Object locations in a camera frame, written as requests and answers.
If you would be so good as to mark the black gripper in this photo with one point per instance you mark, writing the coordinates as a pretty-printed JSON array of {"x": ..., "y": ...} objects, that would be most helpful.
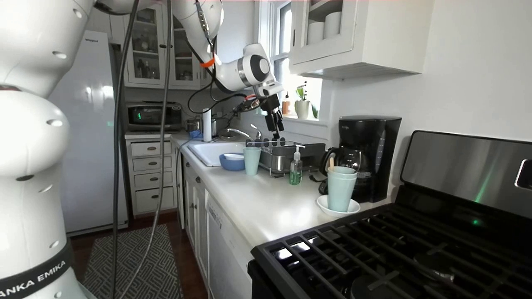
[{"x": 270, "y": 107}]

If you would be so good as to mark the clear green pump soap bottle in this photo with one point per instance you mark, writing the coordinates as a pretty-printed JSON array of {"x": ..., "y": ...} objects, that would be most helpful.
[{"x": 296, "y": 173}]

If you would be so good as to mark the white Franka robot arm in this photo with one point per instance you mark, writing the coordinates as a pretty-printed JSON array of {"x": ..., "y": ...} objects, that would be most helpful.
[{"x": 34, "y": 167}]

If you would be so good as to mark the amber soap bottle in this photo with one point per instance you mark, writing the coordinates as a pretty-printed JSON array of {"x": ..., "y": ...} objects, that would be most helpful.
[{"x": 286, "y": 108}]

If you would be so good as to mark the white pot with plant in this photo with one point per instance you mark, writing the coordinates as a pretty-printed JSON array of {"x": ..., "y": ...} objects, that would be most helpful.
[{"x": 301, "y": 108}]

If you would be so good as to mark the grey metal dish rack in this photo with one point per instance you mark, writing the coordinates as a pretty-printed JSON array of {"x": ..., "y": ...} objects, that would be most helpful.
[{"x": 276, "y": 160}]

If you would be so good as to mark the chrome faucet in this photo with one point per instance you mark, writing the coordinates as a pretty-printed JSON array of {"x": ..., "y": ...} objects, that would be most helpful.
[{"x": 238, "y": 132}]

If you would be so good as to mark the teal plastic cup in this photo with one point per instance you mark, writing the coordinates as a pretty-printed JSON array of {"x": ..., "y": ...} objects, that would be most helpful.
[
  {"x": 251, "y": 160},
  {"x": 341, "y": 192}
]

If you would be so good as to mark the blue bowl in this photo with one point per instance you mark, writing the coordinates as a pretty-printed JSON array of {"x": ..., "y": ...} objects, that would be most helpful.
[{"x": 231, "y": 163}]

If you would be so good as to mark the white paper towel roll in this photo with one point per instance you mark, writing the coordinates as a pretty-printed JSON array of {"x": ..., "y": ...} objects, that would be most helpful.
[{"x": 207, "y": 125}]

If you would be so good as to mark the white kitchen sink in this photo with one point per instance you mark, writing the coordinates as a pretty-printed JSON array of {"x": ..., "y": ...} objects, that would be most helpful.
[{"x": 210, "y": 152}]

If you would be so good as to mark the white framed window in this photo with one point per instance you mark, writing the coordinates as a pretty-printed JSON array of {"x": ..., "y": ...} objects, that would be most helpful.
[{"x": 291, "y": 55}]

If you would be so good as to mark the stainless steel pot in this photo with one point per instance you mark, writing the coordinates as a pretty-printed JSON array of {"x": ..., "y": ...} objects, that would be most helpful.
[{"x": 193, "y": 125}]

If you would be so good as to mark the black coffee maker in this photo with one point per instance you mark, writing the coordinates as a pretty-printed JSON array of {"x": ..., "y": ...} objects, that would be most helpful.
[{"x": 368, "y": 150}]

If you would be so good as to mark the white stacked dishes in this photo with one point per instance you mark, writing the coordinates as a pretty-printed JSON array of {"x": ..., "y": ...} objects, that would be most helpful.
[
  {"x": 333, "y": 25},
  {"x": 316, "y": 32}
]

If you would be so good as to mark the white glass door cabinet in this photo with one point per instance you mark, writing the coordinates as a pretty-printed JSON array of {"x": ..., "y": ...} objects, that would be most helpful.
[{"x": 235, "y": 27}]

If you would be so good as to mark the white saucer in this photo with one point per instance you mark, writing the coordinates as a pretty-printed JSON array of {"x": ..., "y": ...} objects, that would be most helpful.
[{"x": 354, "y": 207}]

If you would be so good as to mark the black microwave oven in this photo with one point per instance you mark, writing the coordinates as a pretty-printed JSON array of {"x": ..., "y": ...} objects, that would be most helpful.
[{"x": 155, "y": 117}]

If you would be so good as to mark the white base cabinet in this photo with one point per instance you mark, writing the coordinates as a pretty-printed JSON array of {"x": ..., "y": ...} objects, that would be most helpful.
[{"x": 195, "y": 216}]

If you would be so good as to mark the white drawer unit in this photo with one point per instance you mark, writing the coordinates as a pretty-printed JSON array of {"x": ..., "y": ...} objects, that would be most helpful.
[{"x": 143, "y": 180}]

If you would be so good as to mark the white dishwasher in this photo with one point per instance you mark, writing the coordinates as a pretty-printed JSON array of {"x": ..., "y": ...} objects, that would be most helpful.
[{"x": 226, "y": 260}]

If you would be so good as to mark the white refrigerator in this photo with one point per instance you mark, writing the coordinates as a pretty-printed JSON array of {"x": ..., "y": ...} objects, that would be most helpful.
[{"x": 88, "y": 167}]

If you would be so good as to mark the grey patterned rug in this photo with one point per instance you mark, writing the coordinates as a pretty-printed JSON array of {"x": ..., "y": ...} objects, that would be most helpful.
[{"x": 138, "y": 266}]

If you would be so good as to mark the black gas stove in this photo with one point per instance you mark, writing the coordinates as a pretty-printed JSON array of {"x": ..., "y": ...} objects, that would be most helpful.
[{"x": 443, "y": 255}]

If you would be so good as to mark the white wall cabinet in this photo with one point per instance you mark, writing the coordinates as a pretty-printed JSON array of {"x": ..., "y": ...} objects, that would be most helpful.
[{"x": 388, "y": 34}]

